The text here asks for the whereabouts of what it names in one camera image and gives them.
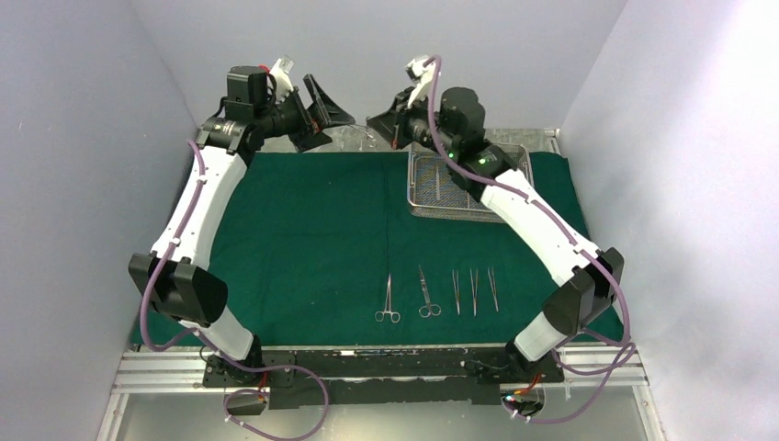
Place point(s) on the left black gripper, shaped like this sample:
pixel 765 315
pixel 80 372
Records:
pixel 307 121

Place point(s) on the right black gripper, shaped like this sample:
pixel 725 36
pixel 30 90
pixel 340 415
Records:
pixel 399 125

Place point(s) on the wire mesh instrument tray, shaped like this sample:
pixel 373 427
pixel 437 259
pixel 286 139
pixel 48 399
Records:
pixel 434 192

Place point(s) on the green surgical drape cloth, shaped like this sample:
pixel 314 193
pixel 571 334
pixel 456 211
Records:
pixel 307 241

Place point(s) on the steel tweezers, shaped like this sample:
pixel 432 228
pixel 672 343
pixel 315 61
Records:
pixel 456 291
pixel 493 287
pixel 474 283

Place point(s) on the steel surgical scissors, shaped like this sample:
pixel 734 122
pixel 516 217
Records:
pixel 429 309

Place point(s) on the steel surgical forceps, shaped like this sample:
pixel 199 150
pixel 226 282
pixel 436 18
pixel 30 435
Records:
pixel 387 313

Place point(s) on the steel instrument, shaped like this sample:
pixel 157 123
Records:
pixel 437 185

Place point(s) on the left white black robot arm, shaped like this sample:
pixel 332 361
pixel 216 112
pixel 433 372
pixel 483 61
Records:
pixel 179 296

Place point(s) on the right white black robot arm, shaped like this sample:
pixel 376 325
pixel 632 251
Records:
pixel 585 275

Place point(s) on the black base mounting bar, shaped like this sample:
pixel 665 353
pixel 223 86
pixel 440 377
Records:
pixel 371 374

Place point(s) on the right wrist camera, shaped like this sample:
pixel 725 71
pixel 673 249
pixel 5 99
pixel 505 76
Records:
pixel 422 72

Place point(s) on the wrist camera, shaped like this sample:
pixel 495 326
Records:
pixel 422 72
pixel 259 85

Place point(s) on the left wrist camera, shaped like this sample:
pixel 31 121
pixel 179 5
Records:
pixel 259 85

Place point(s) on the aluminium front rail frame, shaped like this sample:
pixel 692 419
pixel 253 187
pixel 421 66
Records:
pixel 180 371

